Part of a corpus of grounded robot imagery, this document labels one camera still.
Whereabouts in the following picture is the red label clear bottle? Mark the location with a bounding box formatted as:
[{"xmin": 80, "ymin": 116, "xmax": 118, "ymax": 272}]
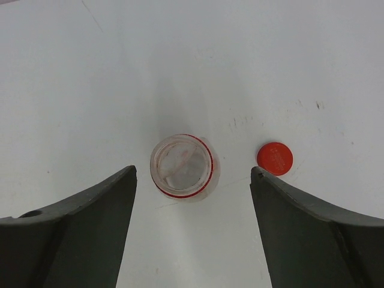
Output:
[{"xmin": 150, "ymin": 134, "xmax": 220, "ymax": 202}]

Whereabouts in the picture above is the red bottle cap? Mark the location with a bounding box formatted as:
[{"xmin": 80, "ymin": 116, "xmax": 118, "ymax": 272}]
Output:
[{"xmin": 256, "ymin": 142, "xmax": 293, "ymax": 176}]

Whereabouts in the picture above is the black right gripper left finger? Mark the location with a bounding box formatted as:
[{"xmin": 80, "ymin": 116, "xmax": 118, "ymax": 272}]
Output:
[{"xmin": 1, "ymin": 166, "xmax": 137, "ymax": 287}]

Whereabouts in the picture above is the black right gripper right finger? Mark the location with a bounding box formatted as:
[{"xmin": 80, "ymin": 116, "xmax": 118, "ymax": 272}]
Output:
[{"xmin": 250, "ymin": 167, "xmax": 383, "ymax": 287}]

